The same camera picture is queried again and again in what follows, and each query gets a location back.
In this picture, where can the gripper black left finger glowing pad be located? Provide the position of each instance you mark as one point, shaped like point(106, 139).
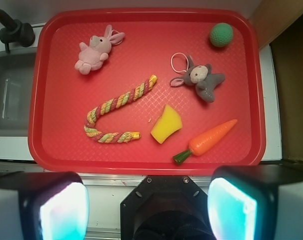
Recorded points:
point(43, 206)

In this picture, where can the yellow sponge piece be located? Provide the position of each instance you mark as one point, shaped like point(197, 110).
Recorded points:
point(169, 122)

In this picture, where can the pink plush bunny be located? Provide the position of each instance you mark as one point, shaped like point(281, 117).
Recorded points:
point(92, 57)

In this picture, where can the orange plastic carrot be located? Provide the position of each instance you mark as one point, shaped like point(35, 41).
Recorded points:
point(205, 141)

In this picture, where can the green dimpled ball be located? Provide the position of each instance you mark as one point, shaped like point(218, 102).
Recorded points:
point(221, 35)

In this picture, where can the grey plush bunny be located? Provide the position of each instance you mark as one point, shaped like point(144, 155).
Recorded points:
point(199, 76)

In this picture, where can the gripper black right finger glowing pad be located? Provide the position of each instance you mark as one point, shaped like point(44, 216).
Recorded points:
point(262, 202)

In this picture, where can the black toy faucet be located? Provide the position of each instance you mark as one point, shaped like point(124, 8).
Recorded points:
point(14, 31)

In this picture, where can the grey toy sink basin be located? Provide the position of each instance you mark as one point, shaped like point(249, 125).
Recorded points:
point(16, 80)

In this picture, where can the red plastic tray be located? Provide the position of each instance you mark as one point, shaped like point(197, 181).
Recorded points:
point(62, 97)

